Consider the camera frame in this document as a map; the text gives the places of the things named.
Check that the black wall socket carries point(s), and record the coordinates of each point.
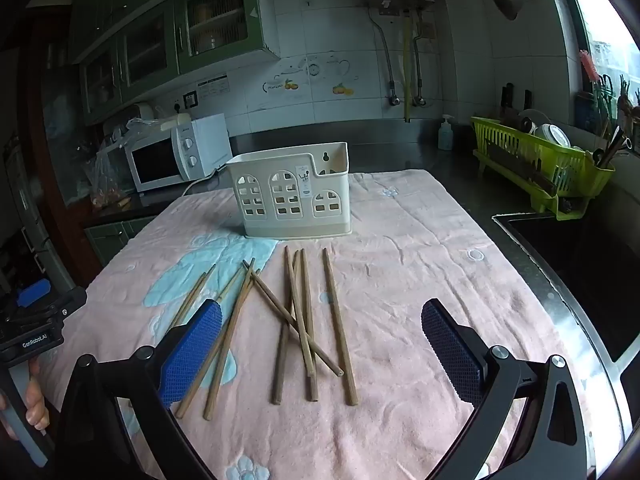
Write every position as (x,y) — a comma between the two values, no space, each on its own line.
(190,99)

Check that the white wall label sticker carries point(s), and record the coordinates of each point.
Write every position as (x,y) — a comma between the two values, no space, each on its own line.
(212,90)

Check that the person's left hand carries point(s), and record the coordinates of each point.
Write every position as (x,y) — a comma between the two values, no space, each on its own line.
(37,405)

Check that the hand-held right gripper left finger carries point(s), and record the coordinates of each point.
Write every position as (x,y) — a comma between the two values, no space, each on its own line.
(192,355)

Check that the pile of wooden chopsticks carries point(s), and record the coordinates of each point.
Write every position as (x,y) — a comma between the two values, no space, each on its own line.
(295,330)

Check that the pink floral towel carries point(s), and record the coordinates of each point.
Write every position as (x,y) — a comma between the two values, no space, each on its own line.
(400,285)

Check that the clear plastic bag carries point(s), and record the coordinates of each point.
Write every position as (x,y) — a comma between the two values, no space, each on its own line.
(107,175)

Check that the green wall cabinet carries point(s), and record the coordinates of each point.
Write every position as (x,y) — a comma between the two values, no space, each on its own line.
(165,30)

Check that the pink bottle brush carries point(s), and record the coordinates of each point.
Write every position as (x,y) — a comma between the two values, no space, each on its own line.
(589,67)

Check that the blue hand soap bottle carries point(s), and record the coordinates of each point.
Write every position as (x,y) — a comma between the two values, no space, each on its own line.
(445,135)

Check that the dark kitchen sink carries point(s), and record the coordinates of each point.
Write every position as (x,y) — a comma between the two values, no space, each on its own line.
(575,270)

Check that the small wooden piece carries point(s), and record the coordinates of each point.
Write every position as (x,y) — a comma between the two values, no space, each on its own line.
(124,203)

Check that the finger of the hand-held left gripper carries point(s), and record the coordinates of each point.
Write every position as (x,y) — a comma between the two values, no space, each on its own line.
(32,293)

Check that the metal pot lid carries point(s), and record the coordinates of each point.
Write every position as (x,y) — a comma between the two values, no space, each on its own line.
(525,122)

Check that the white electric kettle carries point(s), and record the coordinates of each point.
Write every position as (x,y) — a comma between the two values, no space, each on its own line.
(145,111)

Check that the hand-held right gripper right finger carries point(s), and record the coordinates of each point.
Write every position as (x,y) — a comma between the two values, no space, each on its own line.
(452,355)

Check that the green plastic dish rack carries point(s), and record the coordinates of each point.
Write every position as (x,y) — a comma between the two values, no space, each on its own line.
(545,170)

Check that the yellow sponge blocks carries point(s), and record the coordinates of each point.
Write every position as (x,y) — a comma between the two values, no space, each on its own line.
(172,120)

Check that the white microwave oven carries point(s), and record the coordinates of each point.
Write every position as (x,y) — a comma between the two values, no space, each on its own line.
(160,160)

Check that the white bowl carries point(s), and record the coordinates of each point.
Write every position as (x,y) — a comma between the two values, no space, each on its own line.
(552,135)

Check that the cream plastic utensil holder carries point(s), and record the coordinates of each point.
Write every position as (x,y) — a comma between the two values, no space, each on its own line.
(287,195)

